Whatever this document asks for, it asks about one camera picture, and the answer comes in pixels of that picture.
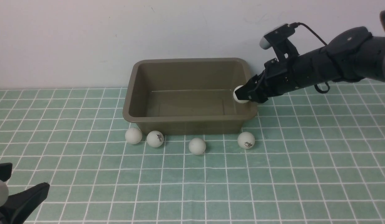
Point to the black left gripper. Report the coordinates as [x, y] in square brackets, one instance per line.
[21, 205]

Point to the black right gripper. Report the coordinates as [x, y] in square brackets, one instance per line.
[277, 79]

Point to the white logo ball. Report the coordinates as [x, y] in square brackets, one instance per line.
[155, 139]
[246, 140]

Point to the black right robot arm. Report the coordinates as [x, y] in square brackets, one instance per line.
[350, 57]

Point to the olive plastic bin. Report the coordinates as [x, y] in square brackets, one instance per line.
[188, 96]

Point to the green checkered tablecloth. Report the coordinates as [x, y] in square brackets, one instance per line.
[317, 159]

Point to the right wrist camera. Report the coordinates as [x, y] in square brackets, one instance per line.
[278, 40]

